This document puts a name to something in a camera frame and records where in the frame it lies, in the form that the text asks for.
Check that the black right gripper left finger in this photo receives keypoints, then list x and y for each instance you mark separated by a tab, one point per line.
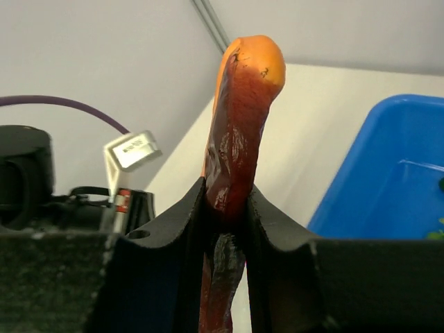
153	281

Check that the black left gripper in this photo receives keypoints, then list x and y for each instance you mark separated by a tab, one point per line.
28	203

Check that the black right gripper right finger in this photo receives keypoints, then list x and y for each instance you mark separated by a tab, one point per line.
283	288

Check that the blue plastic bin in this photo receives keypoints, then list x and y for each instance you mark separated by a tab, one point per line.
390	184

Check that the green grape bunch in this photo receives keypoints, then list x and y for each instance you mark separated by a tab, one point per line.
437	234

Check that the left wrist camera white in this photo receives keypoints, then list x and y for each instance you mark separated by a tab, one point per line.
126	154

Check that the left aluminium frame post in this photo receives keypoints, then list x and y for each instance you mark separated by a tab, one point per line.
211	22

